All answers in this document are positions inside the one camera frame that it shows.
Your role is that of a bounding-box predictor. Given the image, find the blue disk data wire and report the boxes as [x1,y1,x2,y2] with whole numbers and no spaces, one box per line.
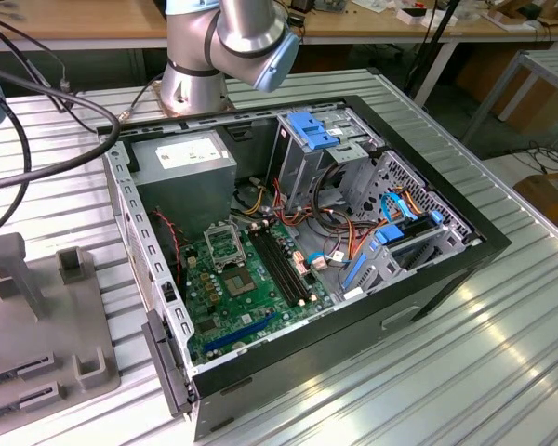
[379,190,420,225]

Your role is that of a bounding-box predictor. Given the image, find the thin cable with connector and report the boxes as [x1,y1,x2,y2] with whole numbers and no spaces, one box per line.
[0,11,165,122]

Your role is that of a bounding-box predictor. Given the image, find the brown cardboard box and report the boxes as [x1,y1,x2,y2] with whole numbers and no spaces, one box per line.
[513,170,558,233]

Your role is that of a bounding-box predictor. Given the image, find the white flat box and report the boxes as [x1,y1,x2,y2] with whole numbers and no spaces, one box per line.
[396,5,458,27]

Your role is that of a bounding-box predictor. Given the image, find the yellow black power wires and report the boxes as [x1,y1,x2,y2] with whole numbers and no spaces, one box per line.
[241,184,267,216]

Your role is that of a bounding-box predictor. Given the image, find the black RAM slot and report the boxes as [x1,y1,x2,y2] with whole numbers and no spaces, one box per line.
[266,226,315,301]
[260,227,309,303]
[248,230,297,308]
[254,229,302,306]

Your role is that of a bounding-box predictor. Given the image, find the black tripod leg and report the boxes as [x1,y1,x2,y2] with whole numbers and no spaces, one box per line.
[404,0,461,101]

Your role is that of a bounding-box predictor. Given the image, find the red black twisted wire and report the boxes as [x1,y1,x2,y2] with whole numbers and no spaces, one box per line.
[152,209,188,285]

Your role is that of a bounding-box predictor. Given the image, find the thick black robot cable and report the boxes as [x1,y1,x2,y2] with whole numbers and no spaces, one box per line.
[0,62,123,194]
[0,13,33,243]

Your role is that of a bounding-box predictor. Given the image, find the blue plastic drive latch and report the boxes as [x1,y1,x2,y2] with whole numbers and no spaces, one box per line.
[287,110,341,151]

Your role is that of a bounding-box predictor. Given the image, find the grey metal drive cage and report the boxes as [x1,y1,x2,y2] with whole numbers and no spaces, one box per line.
[265,105,383,211]

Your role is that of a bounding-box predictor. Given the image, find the grey metal frame table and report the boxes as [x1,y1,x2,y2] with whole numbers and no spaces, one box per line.
[462,48,558,150]

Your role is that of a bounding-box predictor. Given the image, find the grey parts rack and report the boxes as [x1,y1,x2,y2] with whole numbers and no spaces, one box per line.
[0,231,123,440]

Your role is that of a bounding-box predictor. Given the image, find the hard disk in blue carrier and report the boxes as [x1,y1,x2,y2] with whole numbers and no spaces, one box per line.
[374,209,444,247]

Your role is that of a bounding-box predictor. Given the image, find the metal socket cover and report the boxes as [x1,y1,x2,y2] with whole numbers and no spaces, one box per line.
[203,221,244,271]

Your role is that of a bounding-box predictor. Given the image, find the grey power supply unit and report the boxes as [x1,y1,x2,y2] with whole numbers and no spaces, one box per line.
[128,131,240,243]

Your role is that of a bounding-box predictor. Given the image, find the blue expansion slot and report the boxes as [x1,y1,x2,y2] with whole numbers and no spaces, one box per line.
[202,310,281,354]

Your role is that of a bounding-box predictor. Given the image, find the blue plastic bay lever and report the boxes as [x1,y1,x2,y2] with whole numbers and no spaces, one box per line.
[339,254,369,293]

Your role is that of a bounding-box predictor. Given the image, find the coloured power wire bundle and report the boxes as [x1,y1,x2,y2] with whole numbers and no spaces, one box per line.
[272,176,387,261]

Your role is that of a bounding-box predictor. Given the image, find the orange disk power wire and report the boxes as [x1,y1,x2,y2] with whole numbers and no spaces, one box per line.
[397,185,432,219]

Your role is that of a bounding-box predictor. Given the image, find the CPU socket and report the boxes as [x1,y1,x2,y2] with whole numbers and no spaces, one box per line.
[219,263,257,299]

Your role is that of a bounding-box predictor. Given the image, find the green motherboard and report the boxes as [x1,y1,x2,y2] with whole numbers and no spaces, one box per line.
[179,221,337,367]

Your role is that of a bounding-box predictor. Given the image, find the grey metal disk bay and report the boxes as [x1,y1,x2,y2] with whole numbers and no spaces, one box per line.
[334,149,485,303]

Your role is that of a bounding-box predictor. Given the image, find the light blue wire white plug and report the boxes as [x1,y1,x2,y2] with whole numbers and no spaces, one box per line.
[303,250,337,273]

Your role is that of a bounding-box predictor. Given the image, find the black open PC case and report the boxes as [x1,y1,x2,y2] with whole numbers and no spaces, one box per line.
[95,94,513,442]

